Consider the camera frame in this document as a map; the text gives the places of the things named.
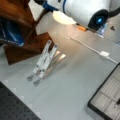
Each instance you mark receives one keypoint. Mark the blue book on shelf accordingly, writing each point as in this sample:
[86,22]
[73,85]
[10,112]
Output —
[10,33]

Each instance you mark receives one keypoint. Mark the metal clip at notebook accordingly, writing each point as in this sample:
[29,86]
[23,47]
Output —
[44,66]

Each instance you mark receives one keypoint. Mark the brown wooden cabinet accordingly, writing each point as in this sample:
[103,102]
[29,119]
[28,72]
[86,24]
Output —
[16,17]

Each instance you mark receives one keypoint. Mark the small orange object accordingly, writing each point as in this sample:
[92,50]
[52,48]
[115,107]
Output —
[82,28]

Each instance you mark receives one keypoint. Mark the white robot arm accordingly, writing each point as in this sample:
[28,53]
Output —
[91,14]

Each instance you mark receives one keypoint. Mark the grey metal drawer box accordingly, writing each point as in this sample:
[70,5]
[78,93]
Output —
[105,102]

